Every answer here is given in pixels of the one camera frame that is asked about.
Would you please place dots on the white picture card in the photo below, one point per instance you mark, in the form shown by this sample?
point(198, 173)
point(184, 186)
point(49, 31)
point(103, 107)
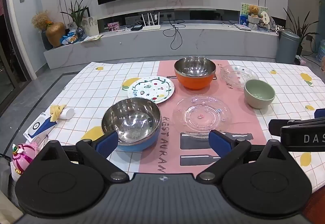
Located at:
point(89, 26)

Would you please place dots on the blue snack packet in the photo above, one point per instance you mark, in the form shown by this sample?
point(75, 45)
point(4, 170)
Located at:
point(69, 38)

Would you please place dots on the green poster card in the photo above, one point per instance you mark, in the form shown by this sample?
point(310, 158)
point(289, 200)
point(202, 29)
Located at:
point(244, 12)

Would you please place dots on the white router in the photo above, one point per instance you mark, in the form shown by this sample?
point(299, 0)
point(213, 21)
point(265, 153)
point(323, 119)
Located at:
point(151, 27)

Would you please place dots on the large clear glass plate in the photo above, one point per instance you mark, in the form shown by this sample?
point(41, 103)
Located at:
point(203, 115)

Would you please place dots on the blue glass vase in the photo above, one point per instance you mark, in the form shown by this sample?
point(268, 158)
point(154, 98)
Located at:
point(81, 32)

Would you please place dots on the dried flower bunch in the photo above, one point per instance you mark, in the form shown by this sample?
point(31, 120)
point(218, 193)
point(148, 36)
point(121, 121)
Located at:
point(40, 19)

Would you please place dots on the pink printed placemat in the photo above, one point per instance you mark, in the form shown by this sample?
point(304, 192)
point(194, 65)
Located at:
point(162, 69)

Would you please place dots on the tall leafy floor plant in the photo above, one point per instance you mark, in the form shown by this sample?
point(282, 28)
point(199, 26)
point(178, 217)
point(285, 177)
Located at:
point(301, 31)

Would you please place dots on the blue steel bowl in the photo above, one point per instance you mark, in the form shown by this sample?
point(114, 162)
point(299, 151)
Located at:
point(132, 118)

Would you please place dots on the pink photo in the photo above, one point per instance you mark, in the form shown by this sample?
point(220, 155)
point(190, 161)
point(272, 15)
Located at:
point(113, 27)

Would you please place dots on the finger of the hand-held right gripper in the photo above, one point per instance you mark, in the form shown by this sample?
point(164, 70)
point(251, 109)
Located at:
point(320, 113)
point(275, 127)

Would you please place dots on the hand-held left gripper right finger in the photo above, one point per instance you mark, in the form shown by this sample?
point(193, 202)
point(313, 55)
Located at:
point(220, 143)

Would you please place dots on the blue and white box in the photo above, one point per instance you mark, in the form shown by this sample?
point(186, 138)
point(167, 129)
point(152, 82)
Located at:
point(38, 127)

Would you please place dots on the brown teddy bear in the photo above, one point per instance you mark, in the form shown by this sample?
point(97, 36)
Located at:
point(253, 9)

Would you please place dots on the lemon check tablecloth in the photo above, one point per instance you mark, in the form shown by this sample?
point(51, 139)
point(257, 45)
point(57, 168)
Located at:
point(88, 92)

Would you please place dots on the green ceramic bowl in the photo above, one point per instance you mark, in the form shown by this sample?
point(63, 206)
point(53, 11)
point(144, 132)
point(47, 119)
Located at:
point(259, 102)

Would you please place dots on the orange steel bowl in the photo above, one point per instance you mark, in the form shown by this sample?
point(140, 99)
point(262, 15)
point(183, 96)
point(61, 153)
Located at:
point(194, 82)

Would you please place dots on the gold vase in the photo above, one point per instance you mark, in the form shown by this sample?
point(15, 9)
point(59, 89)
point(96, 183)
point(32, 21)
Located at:
point(55, 33)

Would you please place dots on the grey marble tv console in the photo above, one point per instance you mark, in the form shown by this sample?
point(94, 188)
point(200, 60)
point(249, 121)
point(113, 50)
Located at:
point(127, 46)

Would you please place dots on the yellow cloth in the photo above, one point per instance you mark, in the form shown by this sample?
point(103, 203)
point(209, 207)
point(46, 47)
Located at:
point(55, 111)

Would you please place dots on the grey trash bin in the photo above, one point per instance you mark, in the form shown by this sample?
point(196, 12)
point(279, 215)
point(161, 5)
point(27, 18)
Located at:
point(287, 46)

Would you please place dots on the green potted plant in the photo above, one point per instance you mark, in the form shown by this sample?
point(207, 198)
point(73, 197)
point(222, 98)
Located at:
point(76, 11)

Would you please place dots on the pink toy ornament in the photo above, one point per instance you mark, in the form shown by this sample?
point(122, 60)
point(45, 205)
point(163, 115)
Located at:
point(22, 159)

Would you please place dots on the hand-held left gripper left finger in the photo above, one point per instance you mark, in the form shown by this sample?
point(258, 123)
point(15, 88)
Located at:
point(106, 140)

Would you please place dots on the blue water bottle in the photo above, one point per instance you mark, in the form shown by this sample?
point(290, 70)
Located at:
point(321, 50)

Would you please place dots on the white cylinder roll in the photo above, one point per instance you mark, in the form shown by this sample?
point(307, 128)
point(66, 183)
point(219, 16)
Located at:
point(67, 113)

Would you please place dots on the painted white plate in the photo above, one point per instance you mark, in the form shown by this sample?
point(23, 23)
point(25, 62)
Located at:
point(152, 89)

